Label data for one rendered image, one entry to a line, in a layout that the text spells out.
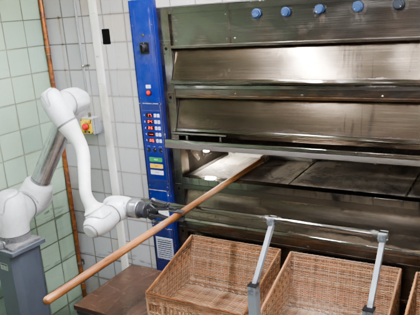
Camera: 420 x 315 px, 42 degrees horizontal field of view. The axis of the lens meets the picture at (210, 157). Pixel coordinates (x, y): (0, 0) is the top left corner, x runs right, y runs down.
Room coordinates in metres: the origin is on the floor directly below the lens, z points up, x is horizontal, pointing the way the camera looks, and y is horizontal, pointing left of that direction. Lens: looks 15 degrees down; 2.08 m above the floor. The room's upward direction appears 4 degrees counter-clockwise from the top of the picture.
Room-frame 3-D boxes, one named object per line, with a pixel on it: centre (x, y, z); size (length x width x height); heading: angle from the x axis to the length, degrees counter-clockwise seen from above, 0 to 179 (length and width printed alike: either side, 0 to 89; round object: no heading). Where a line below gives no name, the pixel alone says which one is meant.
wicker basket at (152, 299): (2.51, 0.02, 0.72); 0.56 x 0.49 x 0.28; 60
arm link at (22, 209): (2.58, 1.02, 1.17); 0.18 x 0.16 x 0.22; 165
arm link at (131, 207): (2.41, 0.36, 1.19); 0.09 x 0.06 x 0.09; 149
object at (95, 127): (3.17, 0.70, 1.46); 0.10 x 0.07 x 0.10; 59
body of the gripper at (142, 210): (2.37, 0.30, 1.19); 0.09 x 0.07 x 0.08; 59
